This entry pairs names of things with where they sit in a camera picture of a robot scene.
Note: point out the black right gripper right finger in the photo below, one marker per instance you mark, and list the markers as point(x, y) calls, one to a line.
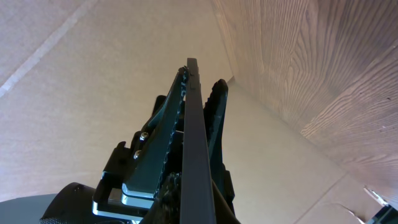
point(166, 208)

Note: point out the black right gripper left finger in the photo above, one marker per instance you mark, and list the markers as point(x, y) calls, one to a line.
point(146, 175)

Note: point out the blue screen smartphone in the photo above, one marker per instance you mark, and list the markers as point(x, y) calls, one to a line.
point(196, 203)

